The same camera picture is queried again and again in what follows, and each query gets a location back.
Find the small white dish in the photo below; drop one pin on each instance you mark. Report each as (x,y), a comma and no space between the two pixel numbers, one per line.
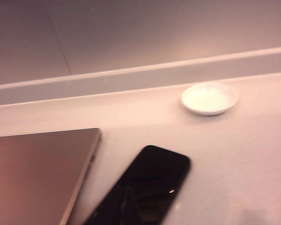
(209,98)

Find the silver closed laptop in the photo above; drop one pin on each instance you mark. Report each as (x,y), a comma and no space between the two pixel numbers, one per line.
(37,168)

